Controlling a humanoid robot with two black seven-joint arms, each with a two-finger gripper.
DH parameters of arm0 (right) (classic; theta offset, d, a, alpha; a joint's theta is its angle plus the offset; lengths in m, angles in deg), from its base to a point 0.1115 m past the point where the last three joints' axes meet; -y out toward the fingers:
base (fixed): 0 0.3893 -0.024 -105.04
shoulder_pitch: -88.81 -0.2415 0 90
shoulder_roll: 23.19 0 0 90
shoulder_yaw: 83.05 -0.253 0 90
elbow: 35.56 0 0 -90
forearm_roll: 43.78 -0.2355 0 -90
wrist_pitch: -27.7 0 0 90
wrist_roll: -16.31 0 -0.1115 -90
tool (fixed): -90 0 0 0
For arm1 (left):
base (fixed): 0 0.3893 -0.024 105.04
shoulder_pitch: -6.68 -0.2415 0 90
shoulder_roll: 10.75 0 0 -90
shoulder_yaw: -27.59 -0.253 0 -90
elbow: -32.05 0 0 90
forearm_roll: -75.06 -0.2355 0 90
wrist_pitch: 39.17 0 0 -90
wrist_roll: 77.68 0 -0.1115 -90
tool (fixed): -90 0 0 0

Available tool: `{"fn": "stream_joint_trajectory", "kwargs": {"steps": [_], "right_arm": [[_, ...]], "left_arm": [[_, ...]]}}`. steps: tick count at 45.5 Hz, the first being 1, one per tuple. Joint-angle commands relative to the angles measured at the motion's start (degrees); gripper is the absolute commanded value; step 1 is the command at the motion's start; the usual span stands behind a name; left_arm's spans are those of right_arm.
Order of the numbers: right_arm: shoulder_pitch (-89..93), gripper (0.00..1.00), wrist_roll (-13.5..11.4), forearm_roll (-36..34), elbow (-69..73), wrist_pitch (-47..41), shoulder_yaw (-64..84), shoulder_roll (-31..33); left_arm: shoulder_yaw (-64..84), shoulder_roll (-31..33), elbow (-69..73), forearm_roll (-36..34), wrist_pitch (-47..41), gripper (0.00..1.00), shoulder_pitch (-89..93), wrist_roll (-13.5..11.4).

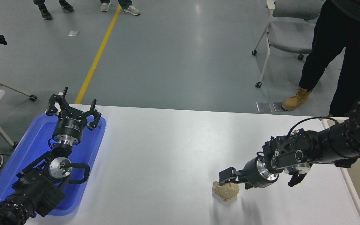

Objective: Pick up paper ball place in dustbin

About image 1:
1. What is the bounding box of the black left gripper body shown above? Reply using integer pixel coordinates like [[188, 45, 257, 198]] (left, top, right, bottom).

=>
[[52, 114, 87, 140]]

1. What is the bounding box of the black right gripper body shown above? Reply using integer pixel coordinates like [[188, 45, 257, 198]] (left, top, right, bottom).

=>
[[242, 157, 273, 189]]

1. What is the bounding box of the tan paper ball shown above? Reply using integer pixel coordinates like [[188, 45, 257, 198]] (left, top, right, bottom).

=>
[[212, 181, 240, 202]]

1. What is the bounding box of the blue plastic tray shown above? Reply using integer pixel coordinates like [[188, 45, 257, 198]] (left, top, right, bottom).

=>
[[0, 112, 107, 217]]

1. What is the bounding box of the white-framed wheeled chair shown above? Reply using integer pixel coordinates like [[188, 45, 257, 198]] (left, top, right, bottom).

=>
[[0, 45, 38, 101]]

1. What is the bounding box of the metal floor plate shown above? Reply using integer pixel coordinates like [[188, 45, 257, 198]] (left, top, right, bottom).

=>
[[272, 102, 289, 113], [257, 102, 273, 113]]

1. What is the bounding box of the grey wheeled chair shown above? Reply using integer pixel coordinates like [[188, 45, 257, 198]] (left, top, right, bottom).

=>
[[252, 0, 324, 88]]

